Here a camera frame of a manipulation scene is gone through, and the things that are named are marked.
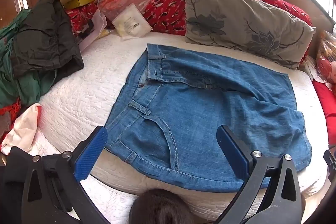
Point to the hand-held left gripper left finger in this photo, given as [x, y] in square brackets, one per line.
[90, 153]

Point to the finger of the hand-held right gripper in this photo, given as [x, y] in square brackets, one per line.
[329, 159]

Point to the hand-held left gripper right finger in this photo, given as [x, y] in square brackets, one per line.
[233, 155]

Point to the blue denim pants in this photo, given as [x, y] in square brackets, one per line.
[210, 108]

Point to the plain red cloth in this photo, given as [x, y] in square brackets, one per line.
[328, 108]

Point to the white quilted bed cover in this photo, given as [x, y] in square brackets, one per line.
[92, 82]

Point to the white cloth bag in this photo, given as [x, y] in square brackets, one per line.
[23, 129]

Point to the person's brown trouser leg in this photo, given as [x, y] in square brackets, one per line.
[160, 207]

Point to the red patterned cloth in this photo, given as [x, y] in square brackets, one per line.
[10, 109]

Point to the green garment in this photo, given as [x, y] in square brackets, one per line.
[23, 87]

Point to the plastic-wrapped plush toy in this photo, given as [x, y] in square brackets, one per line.
[325, 61]

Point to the small yellow object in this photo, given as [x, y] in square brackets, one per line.
[105, 33]

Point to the black jacket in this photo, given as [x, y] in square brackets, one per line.
[44, 37]

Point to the white paper sheet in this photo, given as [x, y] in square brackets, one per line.
[98, 20]

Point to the grey floral pillow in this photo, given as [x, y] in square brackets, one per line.
[236, 19]

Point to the white flat packet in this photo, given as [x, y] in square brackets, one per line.
[131, 20]

